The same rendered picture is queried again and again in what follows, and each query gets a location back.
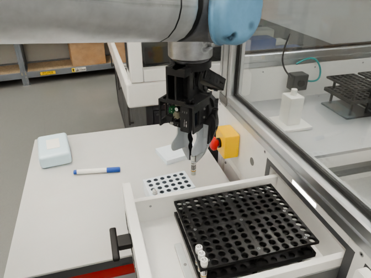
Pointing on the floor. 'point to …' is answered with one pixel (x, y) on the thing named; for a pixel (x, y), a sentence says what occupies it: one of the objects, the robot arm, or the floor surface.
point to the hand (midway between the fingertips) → (195, 153)
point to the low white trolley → (91, 203)
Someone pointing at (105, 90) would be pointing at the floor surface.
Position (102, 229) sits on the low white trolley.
